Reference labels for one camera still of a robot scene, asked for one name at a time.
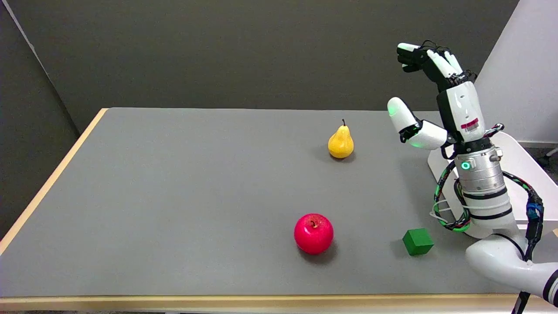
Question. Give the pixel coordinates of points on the white plastic bin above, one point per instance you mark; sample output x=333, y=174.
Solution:
x=518, y=174

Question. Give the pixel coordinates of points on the red apple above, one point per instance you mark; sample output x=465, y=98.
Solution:
x=313, y=233

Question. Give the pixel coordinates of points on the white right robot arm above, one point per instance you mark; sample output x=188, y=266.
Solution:
x=488, y=196

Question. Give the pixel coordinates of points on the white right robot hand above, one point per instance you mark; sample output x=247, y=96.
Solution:
x=462, y=109

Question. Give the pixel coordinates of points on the green cube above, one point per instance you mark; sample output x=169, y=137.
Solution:
x=417, y=241

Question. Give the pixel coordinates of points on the yellow pear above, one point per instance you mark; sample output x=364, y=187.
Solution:
x=341, y=142

